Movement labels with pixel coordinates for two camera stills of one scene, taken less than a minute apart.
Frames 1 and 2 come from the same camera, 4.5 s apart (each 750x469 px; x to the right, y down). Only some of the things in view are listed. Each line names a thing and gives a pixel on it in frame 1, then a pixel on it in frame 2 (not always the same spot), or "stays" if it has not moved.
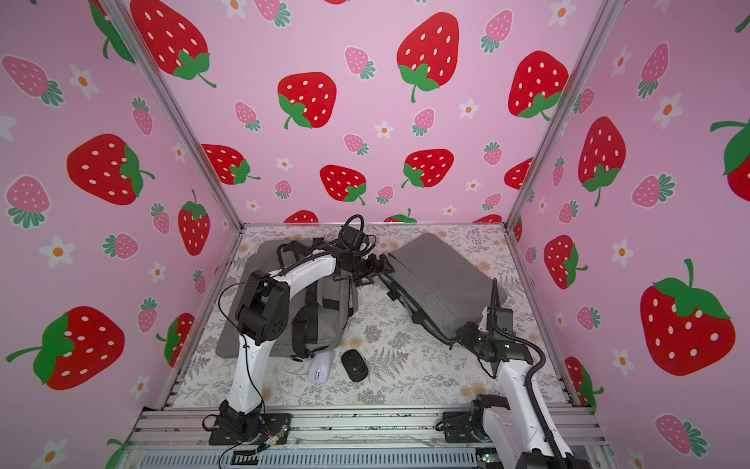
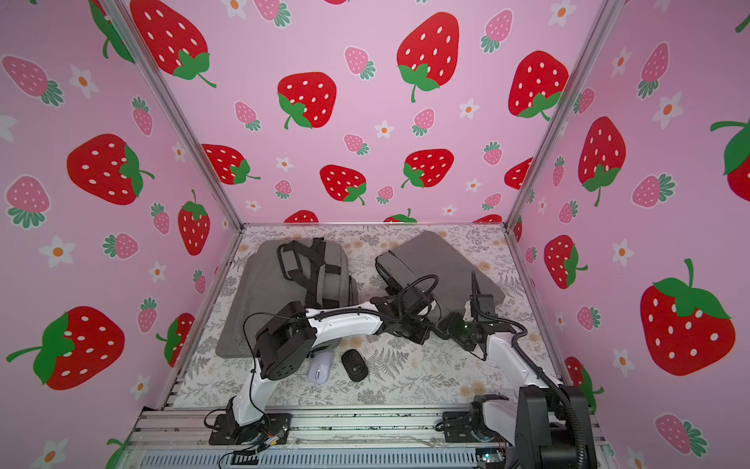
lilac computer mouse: (320, 366) stays
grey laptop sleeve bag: (444, 285) stays
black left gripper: (374, 270) -> (426, 330)
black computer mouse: (354, 364) stays
